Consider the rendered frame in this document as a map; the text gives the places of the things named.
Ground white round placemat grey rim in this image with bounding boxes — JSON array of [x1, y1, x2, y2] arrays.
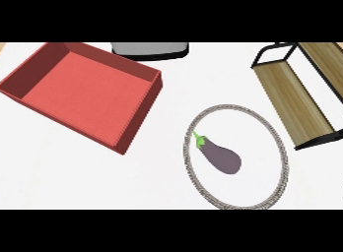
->
[[182, 103, 292, 211]]

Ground purple eggplant green stem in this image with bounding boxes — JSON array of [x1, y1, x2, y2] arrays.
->
[[192, 131, 243, 175]]

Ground red square tray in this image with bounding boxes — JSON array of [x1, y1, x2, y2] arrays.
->
[[0, 42, 164, 157]]

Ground wooden tiered shelf black frame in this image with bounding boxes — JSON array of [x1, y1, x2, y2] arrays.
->
[[250, 42, 343, 152]]

